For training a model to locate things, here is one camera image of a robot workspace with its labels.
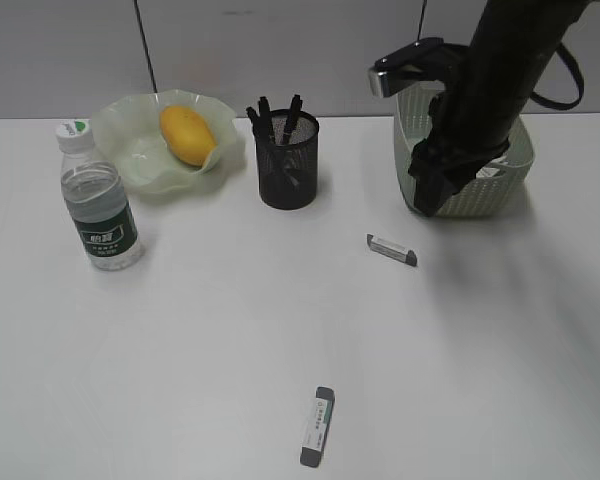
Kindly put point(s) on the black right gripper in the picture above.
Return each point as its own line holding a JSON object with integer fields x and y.
{"x": 485, "y": 88}

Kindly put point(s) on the waste paper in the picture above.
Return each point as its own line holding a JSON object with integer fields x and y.
{"x": 493, "y": 169}

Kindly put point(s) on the black marker pen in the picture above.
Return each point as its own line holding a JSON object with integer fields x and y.
{"x": 289, "y": 127}
{"x": 268, "y": 132}
{"x": 255, "y": 122}

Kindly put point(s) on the yellow mango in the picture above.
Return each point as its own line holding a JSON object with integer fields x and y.
{"x": 187, "y": 134}

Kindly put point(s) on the clear water bottle green label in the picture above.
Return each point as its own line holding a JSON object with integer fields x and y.
{"x": 96, "y": 200}

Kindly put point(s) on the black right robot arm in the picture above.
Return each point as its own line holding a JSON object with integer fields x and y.
{"x": 540, "y": 26}

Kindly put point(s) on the pale green woven plastic basket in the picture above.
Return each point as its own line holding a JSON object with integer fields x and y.
{"x": 479, "y": 198}

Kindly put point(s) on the grey white eraser upper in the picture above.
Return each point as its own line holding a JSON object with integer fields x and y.
{"x": 391, "y": 250}

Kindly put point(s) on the grey white eraser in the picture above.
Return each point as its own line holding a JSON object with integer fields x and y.
{"x": 391, "y": 250}
{"x": 317, "y": 428}

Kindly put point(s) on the black mesh pen holder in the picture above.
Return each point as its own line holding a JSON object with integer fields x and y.
{"x": 301, "y": 161}

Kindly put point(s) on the grey white eraser lower right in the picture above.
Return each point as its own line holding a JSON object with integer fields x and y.
{"x": 317, "y": 428}

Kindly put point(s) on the pale green wavy plate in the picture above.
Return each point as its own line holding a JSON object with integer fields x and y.
{"x": 127, "y": 132}

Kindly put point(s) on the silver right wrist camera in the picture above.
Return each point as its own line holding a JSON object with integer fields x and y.
{"x": 400, "y": 67}

